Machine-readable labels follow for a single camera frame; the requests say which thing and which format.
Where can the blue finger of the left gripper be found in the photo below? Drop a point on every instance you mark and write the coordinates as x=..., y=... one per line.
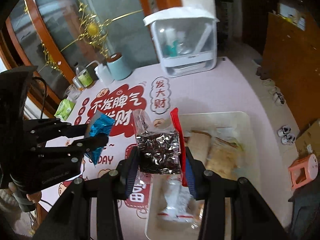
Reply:
x=65, y=129
x=90, y=146

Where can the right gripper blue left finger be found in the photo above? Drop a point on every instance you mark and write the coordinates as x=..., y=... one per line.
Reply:
x=127, y=170

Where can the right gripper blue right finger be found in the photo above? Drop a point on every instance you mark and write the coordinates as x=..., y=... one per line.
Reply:
x=194, y=174

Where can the white red snack bag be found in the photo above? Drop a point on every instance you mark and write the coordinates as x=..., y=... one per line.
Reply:
x=177, y=198

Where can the dark snack red-edged bag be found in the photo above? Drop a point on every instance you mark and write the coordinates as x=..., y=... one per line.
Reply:
x=161, y=149

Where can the blue biscuit packet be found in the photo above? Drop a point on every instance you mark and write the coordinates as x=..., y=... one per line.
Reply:
x=99, y=128

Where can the large yellow cracker bag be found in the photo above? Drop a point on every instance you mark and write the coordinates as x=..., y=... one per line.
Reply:
x=226, y=156

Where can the green tissue pack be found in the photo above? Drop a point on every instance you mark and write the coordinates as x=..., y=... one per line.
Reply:
x=64, y=109

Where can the beige wafer biscuit pack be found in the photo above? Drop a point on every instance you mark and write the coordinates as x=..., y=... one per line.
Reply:
x=199, y=144

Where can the clear drinking glass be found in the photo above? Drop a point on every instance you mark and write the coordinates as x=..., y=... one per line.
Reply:
x=72, y=93

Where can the small metal tin can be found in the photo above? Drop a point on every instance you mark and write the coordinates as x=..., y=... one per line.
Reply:
x=78, y=84

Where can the white plastic storage bin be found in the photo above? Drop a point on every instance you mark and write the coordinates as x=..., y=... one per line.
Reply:
x=232, y=124

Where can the green label glass bottle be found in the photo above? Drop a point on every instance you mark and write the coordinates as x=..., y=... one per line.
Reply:
x=83, y=76

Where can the white squeeze bottle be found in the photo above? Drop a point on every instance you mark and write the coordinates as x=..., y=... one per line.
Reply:
x=98, y=71

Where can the light blue canister wooden lid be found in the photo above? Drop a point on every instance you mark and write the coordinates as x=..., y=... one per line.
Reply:
x=118, y=66

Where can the pink printed tablecloth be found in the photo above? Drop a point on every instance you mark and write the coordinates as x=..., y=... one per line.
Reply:
x=222, y=89

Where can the white black sneaker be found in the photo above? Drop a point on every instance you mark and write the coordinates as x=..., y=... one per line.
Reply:
x=284, y=130
x=288, y=139

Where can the wooden glass door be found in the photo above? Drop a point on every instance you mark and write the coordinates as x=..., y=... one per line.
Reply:
x=58, y=36

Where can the pink plastic stool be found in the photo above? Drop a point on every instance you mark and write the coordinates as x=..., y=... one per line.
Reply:
x=303, y=171

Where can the cardboard box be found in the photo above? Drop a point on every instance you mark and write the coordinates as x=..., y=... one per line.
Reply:
x=308, y=142

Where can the white lidded organizer box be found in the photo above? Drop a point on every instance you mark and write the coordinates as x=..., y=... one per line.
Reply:
x=185, y=39

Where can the wooden cabinet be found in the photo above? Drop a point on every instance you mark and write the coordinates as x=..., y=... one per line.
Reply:
x=291, y=58

